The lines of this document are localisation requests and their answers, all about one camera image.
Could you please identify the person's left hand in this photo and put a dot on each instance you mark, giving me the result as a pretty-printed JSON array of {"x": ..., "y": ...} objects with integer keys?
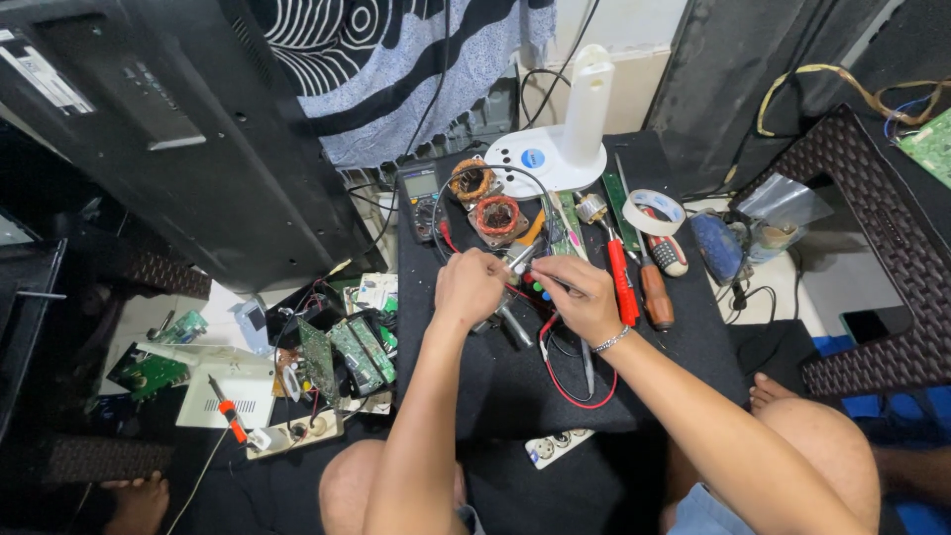
[{"x": 466, "y": 291}]

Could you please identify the person's right hand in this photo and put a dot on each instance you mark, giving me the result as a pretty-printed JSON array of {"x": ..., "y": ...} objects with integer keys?
[{"x": 591, "y": 304}]

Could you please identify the person's left fingers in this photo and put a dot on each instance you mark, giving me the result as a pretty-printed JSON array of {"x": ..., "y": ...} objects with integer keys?
[{"x": 496, "y": 273}]

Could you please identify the silver metal shaft part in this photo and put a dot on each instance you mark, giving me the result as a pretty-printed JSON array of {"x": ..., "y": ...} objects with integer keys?
[{"x": 514, "y": 321}]

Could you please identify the thin metal probe tool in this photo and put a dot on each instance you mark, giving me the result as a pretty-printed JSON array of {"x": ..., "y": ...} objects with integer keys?
[{"x": 568, "y": 283}]

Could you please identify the copper coil stator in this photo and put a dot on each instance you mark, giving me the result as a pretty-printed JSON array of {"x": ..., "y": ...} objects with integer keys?
[
  {"x": 471, "y": 180},
  {"x": 498, "y": 219}
]

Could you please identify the pink and white toothbrush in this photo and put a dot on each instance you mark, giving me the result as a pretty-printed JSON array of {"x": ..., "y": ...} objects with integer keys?
[{"x": 570, "y": 230}]

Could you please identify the black digital multimeter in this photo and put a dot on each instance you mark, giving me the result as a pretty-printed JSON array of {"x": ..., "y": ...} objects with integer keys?
[{"x": 422, "y": 200}]

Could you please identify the black work mat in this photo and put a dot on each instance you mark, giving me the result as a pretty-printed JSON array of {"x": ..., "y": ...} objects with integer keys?
[{"x": 505, "y": 386}]

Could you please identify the small brass motor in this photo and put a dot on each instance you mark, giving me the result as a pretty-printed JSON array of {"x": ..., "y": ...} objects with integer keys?
[{"x": 591, "y": 208}]

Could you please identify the narrow green circuit board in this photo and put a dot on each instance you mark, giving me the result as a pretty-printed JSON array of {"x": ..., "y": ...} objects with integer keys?
[{"x": 617, "y": 204}]

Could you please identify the white desk lamp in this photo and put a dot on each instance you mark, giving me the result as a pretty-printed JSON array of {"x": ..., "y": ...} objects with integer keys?
[{"x": 572, "y": 141}]

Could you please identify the heap of circuit boards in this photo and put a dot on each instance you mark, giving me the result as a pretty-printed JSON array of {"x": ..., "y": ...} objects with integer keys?
[{"x": 356, "y": 357}]

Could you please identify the white masking tape roll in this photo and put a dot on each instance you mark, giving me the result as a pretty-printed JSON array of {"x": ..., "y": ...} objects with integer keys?
[{"x": 654, "y": 221}]

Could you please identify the red black white screwdriver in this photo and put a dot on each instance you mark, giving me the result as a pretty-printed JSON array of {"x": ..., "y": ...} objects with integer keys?
[{"x": 669, "y": 254}]

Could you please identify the white power strip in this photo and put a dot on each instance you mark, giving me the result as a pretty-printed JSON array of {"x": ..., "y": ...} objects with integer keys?
[{"x": 557, "y": 447}]

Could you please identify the black and white patterned cloth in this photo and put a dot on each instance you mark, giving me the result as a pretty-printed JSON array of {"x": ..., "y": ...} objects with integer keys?
[{"x": 386, "y": 82}]

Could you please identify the blue handheld tool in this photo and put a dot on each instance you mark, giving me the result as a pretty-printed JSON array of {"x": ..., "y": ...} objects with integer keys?
[{"x": 717, "y": 249}]

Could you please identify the cream power strip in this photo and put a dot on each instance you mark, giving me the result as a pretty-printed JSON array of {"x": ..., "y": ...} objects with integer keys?
[{"x": 312, "y": 431}]

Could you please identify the small white plastic box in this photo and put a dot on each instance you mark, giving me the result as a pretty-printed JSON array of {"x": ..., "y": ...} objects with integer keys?
[{"x": 254, "y": 325}]

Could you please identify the person's left leg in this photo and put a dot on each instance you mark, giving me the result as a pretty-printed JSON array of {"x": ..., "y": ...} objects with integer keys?
[{"x": 349, "y": 483}]

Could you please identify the person's leg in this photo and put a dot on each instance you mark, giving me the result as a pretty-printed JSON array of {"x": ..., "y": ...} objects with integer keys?
[
  {"x": 825, "y": 446},
  {"x": 349, "y": 483}
]

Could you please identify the white plastic device casing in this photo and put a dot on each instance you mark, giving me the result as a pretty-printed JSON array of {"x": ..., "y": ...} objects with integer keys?
[{"x": 238, "y": 386}]

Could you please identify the clear plastic bag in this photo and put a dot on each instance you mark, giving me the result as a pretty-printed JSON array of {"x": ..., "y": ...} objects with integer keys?
[{"x": 780, "y": 212}]

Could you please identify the orange soldering iron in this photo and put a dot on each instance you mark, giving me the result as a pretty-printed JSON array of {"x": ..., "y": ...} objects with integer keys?
[{"x": 230, "y": 414}]

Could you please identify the small light green circuit board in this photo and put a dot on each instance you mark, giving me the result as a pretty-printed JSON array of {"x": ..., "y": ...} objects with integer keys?
[{"x": 184, "y": 327}]

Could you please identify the blue denim shorts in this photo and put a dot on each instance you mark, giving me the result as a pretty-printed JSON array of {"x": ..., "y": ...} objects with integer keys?
[{"x": 706, "y": 516}]

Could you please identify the black flat-screen television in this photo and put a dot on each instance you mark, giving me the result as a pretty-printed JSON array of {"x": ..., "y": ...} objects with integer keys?
[{"x": 186, "y": 134}]

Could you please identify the dark green circuit board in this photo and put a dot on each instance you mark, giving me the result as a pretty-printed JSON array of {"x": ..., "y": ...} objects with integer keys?
[{"x": 152, "y": 375}]

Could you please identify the person's right leg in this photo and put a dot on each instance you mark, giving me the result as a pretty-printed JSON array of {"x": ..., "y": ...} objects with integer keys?
[{"x": 825, "y": 446}]

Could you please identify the black smartphone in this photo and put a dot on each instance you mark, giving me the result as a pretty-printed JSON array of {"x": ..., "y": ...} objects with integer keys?
[{"x": 877, "y": 325}]

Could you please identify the brown wicker chair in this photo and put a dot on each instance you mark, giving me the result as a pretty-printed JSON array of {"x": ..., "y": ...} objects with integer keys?
[{"x": 891, "y": 297}]

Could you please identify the large green circuit board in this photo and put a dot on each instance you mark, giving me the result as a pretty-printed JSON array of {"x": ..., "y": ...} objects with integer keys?
[{"x": 932, "y": 148}]

